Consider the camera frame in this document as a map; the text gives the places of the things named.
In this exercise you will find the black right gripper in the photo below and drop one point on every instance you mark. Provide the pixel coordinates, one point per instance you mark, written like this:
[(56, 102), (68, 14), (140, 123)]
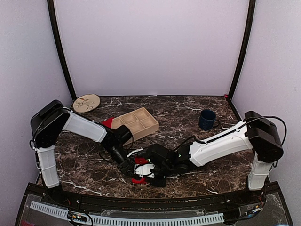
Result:
[(160, 183)]

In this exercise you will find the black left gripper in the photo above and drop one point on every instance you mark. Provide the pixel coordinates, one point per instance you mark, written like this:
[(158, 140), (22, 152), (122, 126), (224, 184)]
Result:
[(129, 163)]

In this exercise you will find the red snowflake santa sock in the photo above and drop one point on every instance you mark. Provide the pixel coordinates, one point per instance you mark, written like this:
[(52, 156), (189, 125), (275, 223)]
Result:
[(139, 163)]

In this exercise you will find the wooden compartment tray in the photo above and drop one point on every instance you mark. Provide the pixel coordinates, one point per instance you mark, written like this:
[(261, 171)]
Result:
[(140, 122)]

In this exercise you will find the plain red sock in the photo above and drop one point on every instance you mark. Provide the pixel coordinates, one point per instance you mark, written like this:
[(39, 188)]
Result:
[(108, 122)]

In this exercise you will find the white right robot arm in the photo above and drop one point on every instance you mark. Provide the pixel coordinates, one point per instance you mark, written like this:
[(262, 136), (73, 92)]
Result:
[(254, 132)]

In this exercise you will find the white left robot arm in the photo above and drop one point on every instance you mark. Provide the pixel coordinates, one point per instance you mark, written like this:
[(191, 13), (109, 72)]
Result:
[(54, 118)]

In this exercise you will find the dark blue mug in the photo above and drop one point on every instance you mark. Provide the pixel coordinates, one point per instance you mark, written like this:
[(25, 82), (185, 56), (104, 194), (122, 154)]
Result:
[(208, 120)]

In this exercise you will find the bird painted ceramic plate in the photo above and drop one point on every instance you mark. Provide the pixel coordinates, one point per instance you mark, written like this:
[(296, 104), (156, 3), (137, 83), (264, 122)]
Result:
[(86, 103)]

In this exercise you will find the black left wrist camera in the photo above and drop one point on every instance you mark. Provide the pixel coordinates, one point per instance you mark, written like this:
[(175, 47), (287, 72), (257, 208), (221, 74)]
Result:
[(124, 134)]

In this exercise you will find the white slotted cable duct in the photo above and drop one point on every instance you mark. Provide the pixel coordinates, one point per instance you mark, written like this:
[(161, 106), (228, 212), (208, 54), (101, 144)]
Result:
[(126, 218)]

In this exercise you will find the black front table rail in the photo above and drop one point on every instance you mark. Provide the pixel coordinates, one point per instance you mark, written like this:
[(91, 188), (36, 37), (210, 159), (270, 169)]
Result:
[(178, 194)]

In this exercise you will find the black left frame post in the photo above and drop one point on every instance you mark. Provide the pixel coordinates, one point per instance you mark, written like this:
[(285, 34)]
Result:
[(59, 48)]

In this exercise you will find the black frame post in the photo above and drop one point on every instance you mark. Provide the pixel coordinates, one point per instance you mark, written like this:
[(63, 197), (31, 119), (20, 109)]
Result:
[(243, 49), (59, 48)]

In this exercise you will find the black right frame post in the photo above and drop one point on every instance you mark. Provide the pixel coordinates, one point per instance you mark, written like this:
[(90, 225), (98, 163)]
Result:
[(243, 49)]

